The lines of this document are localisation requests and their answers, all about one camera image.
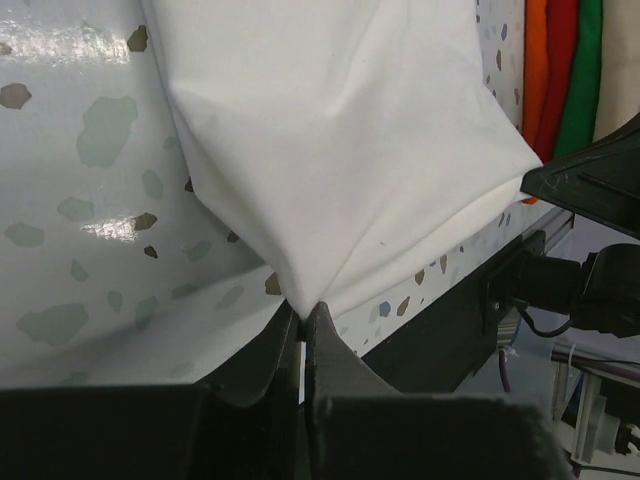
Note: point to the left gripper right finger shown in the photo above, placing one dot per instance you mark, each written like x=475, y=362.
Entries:
x=341, y=395

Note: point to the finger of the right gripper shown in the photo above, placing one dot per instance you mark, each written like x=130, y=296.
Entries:
x=599, y=182

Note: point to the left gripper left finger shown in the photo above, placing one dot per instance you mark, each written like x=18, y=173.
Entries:
x=248, y=421

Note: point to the white printed t shirt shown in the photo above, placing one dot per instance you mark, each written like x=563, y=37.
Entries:
x=171, y=171

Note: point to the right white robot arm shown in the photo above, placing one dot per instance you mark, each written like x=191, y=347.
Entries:
x=606, y=294

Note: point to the green folded t shirt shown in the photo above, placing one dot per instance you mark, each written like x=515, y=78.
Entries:
x=578, y=120

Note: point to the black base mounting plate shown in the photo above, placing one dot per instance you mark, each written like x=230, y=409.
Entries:
x=450, y=339

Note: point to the red folded t shirt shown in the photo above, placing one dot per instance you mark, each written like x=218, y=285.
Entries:
x=561, y=41

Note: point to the orange folded t shirt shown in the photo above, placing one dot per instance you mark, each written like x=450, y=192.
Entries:
x=536, y=69

